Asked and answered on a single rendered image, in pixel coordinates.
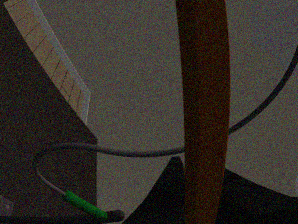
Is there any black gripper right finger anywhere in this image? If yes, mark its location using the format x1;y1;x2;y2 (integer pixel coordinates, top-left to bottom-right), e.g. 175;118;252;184
216;168;298;224

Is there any orange handle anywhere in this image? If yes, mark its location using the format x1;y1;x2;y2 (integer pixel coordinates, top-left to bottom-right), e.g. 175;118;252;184
176;0;231;224

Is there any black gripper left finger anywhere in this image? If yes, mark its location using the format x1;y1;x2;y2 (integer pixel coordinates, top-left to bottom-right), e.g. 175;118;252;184
122;156;185;224

